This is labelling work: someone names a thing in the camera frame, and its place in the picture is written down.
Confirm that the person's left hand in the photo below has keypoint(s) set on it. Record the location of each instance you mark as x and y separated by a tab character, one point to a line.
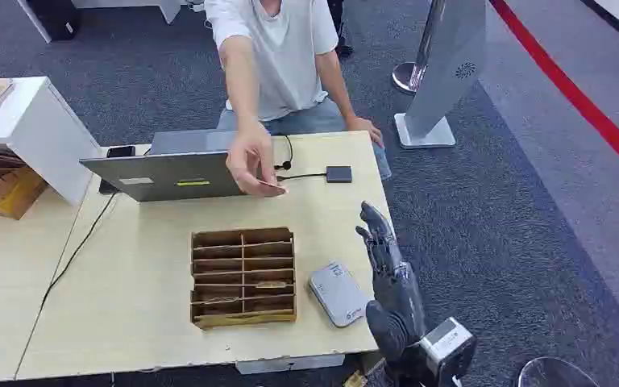
364	125

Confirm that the person's right hand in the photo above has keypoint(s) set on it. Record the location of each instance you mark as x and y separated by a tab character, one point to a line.
251	155

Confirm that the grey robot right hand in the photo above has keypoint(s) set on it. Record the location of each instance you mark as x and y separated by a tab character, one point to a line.
395	299

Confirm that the thin card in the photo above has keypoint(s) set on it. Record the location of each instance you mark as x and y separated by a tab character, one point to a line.
275	186

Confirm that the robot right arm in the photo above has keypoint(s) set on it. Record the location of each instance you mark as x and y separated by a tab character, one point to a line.
411	375

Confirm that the black square hub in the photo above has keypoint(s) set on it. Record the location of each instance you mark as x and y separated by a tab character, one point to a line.
339	174

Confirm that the grey card reader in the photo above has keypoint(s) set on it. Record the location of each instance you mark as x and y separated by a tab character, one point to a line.
338	294

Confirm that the grey laptop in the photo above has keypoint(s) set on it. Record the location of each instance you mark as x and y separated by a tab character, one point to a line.
165	173

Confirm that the grey kiosk stand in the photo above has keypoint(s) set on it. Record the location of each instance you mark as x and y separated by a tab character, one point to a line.
448	69

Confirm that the person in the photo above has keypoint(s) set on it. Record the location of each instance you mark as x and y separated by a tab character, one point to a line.
283	59

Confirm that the wooden card box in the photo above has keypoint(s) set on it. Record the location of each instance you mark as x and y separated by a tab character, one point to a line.
243	277

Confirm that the card in wooden box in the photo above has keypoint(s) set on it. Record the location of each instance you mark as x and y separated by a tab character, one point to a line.
272	284

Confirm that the black phone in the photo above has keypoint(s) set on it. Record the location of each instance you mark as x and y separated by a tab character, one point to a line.
121	151

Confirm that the black power adapter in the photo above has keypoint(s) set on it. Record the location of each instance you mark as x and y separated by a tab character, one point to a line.
107	187

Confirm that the white table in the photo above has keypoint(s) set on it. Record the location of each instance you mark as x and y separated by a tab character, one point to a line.
168	8

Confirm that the clear round dome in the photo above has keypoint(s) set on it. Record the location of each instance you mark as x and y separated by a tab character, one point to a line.
555	375

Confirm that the white cabinet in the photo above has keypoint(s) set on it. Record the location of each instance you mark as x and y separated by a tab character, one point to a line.
37	128

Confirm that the black bin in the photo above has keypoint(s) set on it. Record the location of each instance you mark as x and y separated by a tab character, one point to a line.
56	18

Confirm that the brown cardboard box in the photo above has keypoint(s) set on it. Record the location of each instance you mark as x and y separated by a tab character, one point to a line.
8	189

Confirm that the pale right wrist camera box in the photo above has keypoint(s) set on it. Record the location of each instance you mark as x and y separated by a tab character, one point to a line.
448	347

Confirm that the chrome stanchion post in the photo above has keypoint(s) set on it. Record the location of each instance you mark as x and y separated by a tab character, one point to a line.
416	72

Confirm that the white desk bracket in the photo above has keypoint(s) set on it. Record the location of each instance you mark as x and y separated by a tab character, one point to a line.
288	364

